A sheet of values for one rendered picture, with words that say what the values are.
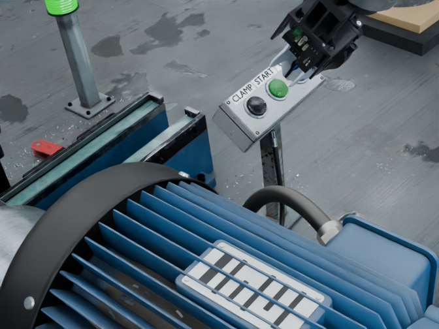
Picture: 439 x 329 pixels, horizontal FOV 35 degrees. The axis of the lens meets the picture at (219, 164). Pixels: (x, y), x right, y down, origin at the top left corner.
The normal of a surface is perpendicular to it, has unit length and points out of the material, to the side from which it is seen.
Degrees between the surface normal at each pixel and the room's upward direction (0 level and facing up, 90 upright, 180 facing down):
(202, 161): 90
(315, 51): 90
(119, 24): 0
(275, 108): 36
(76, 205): 9
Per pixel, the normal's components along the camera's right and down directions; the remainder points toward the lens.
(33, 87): -0.11, -0.76
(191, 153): 0.76, 0.35
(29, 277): -0.46, -0.31
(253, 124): 0.35, -0.42
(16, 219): 0.20, -0.93
